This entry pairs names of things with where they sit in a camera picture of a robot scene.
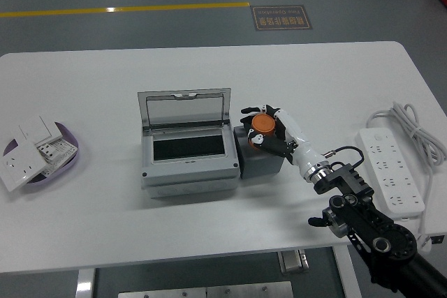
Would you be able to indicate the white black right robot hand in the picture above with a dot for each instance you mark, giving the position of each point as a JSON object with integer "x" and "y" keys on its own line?
{"x": 291, "y": 130}

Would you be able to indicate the orange cylinder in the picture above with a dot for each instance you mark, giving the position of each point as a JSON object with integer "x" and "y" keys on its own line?
{"x": 263, "y": 124}

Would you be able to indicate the grey box with clear lid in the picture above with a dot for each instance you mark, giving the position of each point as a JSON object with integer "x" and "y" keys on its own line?
{"x": 188, "y": 172}

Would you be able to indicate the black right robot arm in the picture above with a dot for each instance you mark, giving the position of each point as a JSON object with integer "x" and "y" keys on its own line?
{"x": 363, "y": 221}

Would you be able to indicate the grey cube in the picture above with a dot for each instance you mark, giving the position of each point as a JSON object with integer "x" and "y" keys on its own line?
{"x": 262, "y": 167}

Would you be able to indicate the white power strip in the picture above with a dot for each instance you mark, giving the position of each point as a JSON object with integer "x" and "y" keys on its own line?
{"x": 387, "y": 172}

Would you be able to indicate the brown floor sign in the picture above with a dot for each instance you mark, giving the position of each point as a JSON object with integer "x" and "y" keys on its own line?
{"x": 281, "y": 18}

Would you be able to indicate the white table leg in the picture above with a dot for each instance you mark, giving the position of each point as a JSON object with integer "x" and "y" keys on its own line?
{"x": 347, "y": 273}
{"x": 84, "y": 284}

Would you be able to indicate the white socket module with holes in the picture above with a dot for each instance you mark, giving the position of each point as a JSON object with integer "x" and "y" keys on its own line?
{"x": 56, "y": 151}

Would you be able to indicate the purple tray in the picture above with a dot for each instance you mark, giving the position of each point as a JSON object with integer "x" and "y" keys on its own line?
{"x": 52, "y": 181}

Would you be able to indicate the silver metal bracket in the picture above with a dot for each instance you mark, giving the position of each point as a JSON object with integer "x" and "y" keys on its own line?
{"x": 293, "y": 261}

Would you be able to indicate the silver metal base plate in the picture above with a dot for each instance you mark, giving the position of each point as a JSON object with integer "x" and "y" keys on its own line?
{"x": 162, "y": 292}
{"x": 249, "y": 290}

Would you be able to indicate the white wall switch plate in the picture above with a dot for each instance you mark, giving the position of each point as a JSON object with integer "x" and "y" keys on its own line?
{"x": 35, "y": 128}

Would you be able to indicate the white wall socket panel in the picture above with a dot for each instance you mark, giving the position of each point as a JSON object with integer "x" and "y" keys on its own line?
{"x": 19, "y": 167}

